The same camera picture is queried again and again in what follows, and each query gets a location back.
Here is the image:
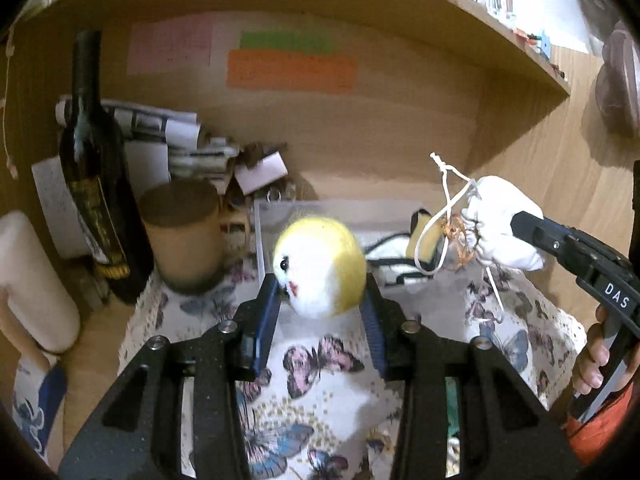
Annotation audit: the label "white drawstring pouch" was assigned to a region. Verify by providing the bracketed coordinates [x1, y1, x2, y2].
[413, 152, 549, 323]

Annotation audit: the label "yellow white plush ball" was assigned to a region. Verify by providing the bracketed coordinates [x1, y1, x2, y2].
[272, 216, 368, 320]

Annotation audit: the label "person's right hand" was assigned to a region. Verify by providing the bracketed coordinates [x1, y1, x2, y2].
[570, 306, 639, 401]

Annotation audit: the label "butterfly print tablecloth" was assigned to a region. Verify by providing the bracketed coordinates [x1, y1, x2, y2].
[119, 258, 586, 479]

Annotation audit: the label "yellow black sponge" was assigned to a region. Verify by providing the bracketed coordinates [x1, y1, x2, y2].
[406, 209, 444, 269]

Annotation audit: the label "clear plastic box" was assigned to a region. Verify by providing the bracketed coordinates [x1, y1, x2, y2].
[254, 200, 446, 287]

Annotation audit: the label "tan ceramic mug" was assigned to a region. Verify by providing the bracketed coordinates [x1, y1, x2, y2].
[139, 179, 250, 295]

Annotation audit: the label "small white box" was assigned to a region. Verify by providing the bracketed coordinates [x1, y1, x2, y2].
[234, 152, 288, 195]

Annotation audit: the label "dark wine bottle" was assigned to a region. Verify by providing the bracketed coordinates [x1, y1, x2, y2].
[60, 30, 154, 304]

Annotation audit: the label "stack of papers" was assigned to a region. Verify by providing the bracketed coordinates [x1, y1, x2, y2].
[55, 96, 240, 195]

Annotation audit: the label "orange paper note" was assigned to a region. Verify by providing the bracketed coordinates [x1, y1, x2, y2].
[226, 49, 358, 94]

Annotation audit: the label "green paper note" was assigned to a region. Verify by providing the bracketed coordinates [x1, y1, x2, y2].
[240, 30, 334, 55]

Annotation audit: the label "pink paper note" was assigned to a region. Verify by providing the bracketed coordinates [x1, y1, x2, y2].
[127, 13, 215, 75]

